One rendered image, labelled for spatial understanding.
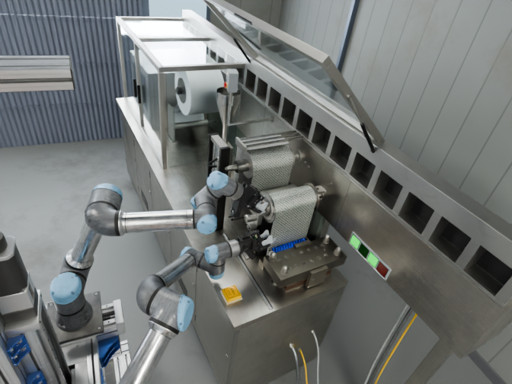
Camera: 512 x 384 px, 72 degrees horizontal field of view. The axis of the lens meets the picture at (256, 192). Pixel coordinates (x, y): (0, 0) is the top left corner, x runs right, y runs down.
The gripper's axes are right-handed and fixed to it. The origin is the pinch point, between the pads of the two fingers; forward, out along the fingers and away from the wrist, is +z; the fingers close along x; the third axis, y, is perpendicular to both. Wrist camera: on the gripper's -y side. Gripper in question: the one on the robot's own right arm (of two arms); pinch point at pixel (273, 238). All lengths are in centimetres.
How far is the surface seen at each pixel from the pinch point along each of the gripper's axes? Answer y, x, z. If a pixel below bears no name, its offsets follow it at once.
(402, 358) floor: -109, -49, 98
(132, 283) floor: -109, 87, -57
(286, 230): 3.6, -0.3, 6.8
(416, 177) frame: 55, -37, 30
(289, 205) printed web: 19.3, 0.7, 6.2
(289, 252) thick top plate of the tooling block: -5.9, -6.5, 6.6
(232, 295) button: -16.5, -11.7, -26.6
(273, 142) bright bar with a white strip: 36.4, 30.0, 11.3
